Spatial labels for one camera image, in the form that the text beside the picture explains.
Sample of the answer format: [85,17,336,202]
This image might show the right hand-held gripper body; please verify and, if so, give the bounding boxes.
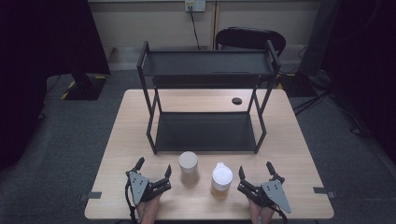
[236,175,292,215]

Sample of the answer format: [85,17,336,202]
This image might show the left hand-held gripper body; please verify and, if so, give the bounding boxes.
[125,169,173,206]

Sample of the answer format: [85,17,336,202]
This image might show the glass jar with beige lid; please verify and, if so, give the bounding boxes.
[177,150,200,189]

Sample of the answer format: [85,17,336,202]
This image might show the glass jar with white lid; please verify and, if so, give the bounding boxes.
[210,161,234,201]

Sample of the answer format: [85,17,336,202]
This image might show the black metal two-tier rack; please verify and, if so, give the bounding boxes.
[135,39,282,156]

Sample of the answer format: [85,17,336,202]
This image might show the person's right hand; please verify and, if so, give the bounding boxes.
[247,199,276,224]

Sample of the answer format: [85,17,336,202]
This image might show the person's left hand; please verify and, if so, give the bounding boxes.
[135,193,163,224]

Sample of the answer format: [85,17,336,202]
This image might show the grey tape strip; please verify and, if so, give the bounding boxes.
[312,186,337,200]
[78,190,103,203]

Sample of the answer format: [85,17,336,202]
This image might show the black stand base yellow tape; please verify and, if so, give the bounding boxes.
[60,72,108,102]

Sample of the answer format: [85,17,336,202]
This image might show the black chair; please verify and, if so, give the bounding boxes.
[214,26,288,58]

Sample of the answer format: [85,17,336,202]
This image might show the dark curtain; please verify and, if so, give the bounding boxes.
[321,0,396,163]
[0,0,112,172]

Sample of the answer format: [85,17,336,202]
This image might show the dark grey stand column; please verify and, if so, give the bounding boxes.
[298,0,341,79]

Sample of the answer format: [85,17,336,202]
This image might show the left hand-held gripper cable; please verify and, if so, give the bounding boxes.
[124,178,139,224]

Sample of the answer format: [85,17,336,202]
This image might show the hand-held gripper cable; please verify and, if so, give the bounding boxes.
[273,206,290,224]
[124,178,139,224]

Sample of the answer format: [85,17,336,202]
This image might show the right hand-held gripper cable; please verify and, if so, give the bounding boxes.
[273,206,290,224]

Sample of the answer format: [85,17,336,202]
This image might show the black floor cables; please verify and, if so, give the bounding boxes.
[291,88,373,138]

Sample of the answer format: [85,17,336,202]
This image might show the black power cable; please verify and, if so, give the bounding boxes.
[188,6,203,51]

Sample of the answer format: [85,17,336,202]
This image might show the white wall socket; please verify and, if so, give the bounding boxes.
[184,0,207,13]

